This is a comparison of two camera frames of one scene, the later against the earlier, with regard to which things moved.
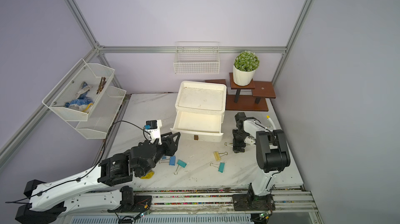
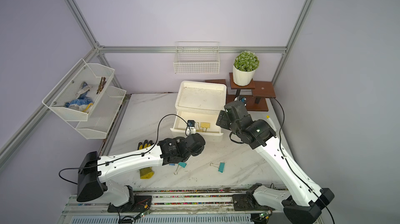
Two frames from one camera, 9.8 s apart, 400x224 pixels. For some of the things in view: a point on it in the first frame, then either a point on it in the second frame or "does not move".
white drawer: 198,126 does not move
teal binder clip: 221,166 does not move
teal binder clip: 181,163 does not move
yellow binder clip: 217,156 -> 206,125
